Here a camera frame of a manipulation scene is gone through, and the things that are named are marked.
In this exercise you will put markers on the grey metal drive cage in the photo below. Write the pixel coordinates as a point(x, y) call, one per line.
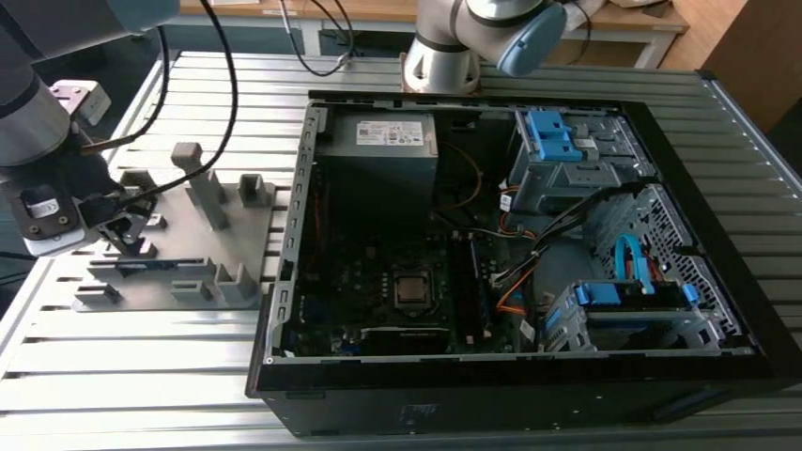
point(563, 183)
point(639, 324)

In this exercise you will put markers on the CPU socket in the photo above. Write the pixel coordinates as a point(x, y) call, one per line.
point(414, 308)

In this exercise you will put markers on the black graphics card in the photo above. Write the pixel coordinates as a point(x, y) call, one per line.
point(407, 340)

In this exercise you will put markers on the green motherboard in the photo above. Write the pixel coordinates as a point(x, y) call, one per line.
point(351, 282)

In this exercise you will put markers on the blue plastic disk carrier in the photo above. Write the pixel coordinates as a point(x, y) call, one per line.
point(598, 296)
point(551, 131)

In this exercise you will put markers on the black RAM slot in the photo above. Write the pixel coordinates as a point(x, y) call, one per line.
point(468, 291)

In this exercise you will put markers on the grey parts rack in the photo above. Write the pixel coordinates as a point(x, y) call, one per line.
point(188, 225)

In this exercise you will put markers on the black labelled wrist camera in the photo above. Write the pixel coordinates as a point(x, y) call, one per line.
point(40, 206)

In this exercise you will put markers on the wooden cabinet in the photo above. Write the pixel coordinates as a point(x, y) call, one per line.
point(751, 56)

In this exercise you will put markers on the black open PC case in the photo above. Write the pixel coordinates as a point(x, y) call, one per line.
point(500, 380)

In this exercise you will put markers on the grey power supply unit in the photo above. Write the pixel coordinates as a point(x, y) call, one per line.
point(376, 169)

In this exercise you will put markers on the long wooden desk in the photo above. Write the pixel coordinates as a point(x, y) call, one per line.
point(251, 8)

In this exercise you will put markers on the small wooden desk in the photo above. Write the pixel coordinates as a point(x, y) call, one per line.
point(633, 21)

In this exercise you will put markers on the black disk drive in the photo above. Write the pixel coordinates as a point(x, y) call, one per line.
point(663, 296)

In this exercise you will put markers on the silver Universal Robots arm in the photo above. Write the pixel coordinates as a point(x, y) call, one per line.
point(25, 122)

